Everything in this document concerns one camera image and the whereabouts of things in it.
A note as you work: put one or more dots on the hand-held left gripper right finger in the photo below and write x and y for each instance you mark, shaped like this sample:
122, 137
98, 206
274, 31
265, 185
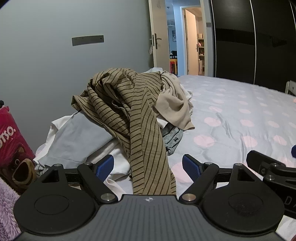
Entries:
190, 166

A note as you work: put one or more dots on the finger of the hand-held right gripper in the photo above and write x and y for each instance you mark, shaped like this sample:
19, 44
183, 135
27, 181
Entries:
261, 160
293, 151

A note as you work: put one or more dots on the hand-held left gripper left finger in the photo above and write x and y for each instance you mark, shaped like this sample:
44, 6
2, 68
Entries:
105, 167

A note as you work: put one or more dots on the brown striped shirt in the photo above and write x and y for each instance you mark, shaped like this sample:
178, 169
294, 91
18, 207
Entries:
138, 115

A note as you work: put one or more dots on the white garment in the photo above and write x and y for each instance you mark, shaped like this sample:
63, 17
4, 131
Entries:
189, 98
115, 157

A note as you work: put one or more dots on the grey patterned garment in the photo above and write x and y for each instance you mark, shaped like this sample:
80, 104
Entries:
172, 139

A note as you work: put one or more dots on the light blue-grey garment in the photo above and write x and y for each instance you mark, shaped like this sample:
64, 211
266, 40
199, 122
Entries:
76, 139

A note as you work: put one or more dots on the small bedside table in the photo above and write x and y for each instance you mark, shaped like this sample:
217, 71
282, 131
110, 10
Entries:
291, 87

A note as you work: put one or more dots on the beige garment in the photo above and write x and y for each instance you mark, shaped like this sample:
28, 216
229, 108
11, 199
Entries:
175, 104

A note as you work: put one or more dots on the pink printed bag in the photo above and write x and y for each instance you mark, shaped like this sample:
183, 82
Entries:
9, 143

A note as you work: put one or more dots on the orange stool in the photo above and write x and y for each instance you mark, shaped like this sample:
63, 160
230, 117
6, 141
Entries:
174, 66

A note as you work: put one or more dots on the purple fluffy cloth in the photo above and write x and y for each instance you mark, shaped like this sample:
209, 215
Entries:
7, 208

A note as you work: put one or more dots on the hallway shelf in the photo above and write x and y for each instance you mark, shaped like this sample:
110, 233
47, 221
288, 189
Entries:
201, 53

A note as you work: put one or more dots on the black wardrobe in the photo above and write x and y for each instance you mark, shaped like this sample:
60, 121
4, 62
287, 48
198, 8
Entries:
231, 46

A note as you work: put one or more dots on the cream hallway door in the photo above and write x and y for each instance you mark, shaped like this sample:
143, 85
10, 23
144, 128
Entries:
190, 46

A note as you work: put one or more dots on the cream room door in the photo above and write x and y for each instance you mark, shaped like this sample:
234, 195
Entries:
159, 23

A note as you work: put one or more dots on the grey wall switch panel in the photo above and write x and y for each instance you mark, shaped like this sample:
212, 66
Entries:
87, 40

